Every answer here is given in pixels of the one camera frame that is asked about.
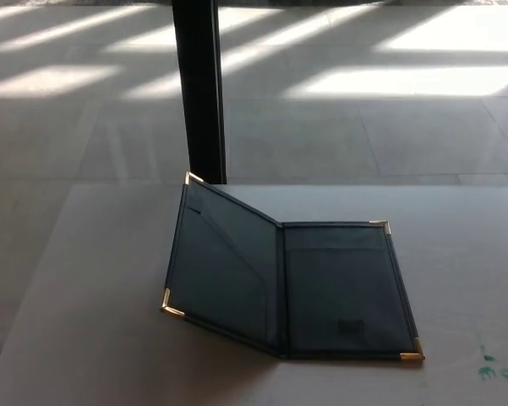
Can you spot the black diary with gold corners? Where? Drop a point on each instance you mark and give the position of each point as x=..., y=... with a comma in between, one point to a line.
x=329, y=287

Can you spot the black vertical post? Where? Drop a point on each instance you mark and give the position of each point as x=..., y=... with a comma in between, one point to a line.
x=196, y=84

